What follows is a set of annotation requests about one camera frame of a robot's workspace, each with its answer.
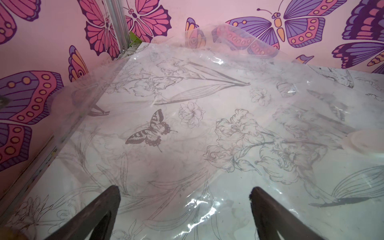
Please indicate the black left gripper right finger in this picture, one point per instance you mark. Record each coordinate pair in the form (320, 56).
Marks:
(274, 222)

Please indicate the aluminium frame bars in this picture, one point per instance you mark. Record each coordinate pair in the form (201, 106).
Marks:
(53, 57)

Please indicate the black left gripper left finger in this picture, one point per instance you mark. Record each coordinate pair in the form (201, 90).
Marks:
(96, 221)

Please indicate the white vacuum bag valve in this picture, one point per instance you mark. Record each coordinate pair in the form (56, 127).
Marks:
(368, 142)

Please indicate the clear plastic vacuum bag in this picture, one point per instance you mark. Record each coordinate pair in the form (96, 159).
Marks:
(186, 132)

